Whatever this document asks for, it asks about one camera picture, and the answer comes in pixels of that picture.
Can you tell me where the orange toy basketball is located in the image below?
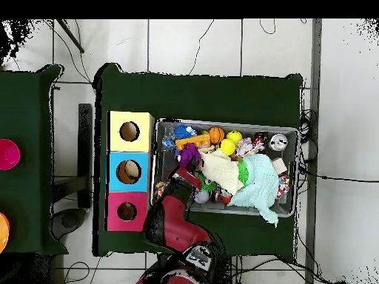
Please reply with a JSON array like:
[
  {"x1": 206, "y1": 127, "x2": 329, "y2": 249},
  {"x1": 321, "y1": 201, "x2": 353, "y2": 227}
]
[{"x1": 208, "y1": 126, "x2": 226, "y2": 145}]

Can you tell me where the purple spiky ball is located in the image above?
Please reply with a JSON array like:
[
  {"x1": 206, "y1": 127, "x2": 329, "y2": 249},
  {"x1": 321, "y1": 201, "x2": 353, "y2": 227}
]
[{"x1": 174, "y1": 143, "x2": 203, "y2": 170}]

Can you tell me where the plain wooden cube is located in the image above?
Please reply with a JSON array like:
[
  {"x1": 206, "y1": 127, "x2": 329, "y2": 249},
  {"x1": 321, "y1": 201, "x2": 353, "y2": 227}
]
[{"x1": 271, "y1": 158, "x2": 289, "y2": 175}]

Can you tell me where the orange ball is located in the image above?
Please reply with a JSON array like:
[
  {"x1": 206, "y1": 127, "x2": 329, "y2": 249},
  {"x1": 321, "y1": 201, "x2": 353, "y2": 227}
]
[{"x1": 0, "y1": 212, "x2": 10, "y2": 254}]

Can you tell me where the black cable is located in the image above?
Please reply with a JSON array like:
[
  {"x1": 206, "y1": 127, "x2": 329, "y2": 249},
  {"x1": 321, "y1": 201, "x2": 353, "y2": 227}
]
[{"x1": 298, "y1": 168, "x2": 379, "y2": 183}]

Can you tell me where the silver drink can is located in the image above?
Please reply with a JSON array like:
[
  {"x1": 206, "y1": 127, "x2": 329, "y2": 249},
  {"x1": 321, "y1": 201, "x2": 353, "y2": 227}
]
[{"x1": 269, "y1": 133, "x2": 289, "y2": 152}]

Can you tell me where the grey metal rail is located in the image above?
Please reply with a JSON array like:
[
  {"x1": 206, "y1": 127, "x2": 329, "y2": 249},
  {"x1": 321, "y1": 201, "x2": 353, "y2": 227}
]
[{"x1": 304, "y1": 18, "x2": 323, "y2": 284}]

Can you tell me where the mint green muslin cloth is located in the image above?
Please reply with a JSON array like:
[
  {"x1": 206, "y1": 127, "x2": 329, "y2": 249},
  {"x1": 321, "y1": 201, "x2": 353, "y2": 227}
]
[{"x1": 227, "y1": 153, "x2": 281, "y2": 228}]

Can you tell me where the blue fuzzy ball with eyes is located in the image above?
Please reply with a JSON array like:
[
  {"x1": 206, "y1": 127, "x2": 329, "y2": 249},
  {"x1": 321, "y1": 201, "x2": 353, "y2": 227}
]
[{"x1": 172, "y1": 124, "x2": 198, "y2": 140}]

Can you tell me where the orange plastic toy block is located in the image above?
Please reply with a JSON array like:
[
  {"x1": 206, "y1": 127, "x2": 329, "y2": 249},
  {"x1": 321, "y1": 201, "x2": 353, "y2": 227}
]
[{"x1": 175, "y1": 133, "x2": 211, "y2": 150}]

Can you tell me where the cream muslin cloth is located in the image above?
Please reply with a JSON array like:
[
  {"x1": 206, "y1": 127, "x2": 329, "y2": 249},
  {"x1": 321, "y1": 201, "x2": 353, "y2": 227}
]
[{"x1": 198, "y1": 149, "x2": 245, "y2": 196}]

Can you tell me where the yellow tennis ball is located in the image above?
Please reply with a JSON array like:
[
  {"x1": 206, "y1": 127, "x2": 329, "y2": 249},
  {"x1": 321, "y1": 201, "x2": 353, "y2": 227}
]
[{"x1": 219, "y1": 138, "x2": 237, "y2": 157}]

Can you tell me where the yellow smiley ball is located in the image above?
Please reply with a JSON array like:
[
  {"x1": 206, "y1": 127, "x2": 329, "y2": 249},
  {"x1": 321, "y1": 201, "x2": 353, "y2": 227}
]
[{"x1": 226, "y1": 129, "x2": 244, "y2": 145}]

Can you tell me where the multicoloured print packet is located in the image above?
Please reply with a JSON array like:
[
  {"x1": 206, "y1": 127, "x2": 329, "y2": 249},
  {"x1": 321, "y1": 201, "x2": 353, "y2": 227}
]
[{"x1": 154, "y1": 180, "x2": 167, "y2": 200}]

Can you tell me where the clear mesh bin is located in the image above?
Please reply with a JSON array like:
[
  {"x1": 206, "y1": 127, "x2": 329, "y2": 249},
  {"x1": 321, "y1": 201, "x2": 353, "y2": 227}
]
[{"x1": 150, "y1": 118, "x2": 300, "y2": 219}]

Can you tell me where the pink ball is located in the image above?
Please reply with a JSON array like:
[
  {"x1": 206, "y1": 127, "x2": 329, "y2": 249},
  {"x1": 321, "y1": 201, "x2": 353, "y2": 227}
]
[{"x1": 0, "y1": 138, "x2": 21, "y2": 172}]

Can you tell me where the black stand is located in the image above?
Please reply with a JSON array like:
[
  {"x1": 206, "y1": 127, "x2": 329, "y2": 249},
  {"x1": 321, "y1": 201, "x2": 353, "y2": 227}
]
[{"x1": 77, "y1": 103, "x2": 93, "y2": 209}]

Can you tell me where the wooden box with three holes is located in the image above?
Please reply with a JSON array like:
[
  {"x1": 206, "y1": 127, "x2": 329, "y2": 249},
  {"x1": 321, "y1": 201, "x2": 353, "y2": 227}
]
[{"x1": 104, "y1": 110, "x2": 155, "y2": 232}]

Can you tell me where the dark green tablecloth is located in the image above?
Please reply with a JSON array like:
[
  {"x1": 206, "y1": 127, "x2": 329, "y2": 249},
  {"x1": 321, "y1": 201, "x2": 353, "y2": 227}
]
[
  {"x1": 0, "y1": 64, "x2": 70, "y2": 256},
  {"x1": 93, "y1": 62, "x2": 303, "y2": 257}
]

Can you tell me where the black rod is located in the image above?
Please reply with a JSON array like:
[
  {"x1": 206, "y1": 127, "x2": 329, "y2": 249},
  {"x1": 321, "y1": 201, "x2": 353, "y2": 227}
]
[{"x1": 56, "y1": 18, "x2": 85, "y2": 54}]

